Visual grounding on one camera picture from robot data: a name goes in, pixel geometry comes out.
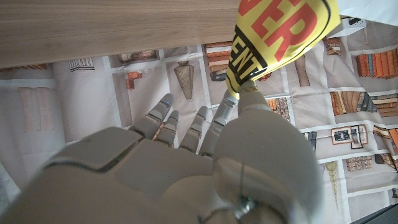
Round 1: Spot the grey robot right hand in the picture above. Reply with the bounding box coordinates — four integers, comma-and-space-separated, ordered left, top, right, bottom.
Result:
0, 80, 325, 224

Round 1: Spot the yellow new driver bumper sticker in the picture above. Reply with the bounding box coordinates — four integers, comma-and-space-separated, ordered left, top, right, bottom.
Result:
225, 0, 342, 100

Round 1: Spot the white sticker backing paper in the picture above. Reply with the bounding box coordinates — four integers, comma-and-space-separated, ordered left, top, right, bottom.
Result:
336, 0, 398, 27

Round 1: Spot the printed bookshelf backdrop cloth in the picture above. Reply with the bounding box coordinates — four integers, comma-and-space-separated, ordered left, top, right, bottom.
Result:
0, 18, 398, 224

